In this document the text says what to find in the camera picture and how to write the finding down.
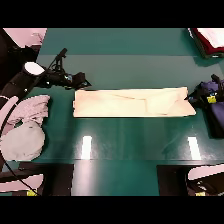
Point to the cream white shirt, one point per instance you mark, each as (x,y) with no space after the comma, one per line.
(133,103)

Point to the dark green garment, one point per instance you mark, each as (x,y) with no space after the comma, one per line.
(200,50)

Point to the light grey garment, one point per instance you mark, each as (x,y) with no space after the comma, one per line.
(23,141)

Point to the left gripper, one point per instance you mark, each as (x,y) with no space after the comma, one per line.
(80,80)

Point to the pale pink garment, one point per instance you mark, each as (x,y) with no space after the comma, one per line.
(33,106)

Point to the red garment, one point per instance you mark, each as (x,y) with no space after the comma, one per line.
(208,48)

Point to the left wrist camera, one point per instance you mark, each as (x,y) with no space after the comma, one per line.
(59,58)

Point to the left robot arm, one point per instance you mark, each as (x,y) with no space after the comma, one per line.
(20,81)

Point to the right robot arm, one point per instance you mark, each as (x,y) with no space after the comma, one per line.
(213,110)

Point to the white garment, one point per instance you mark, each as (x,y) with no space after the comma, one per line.
(213,36)

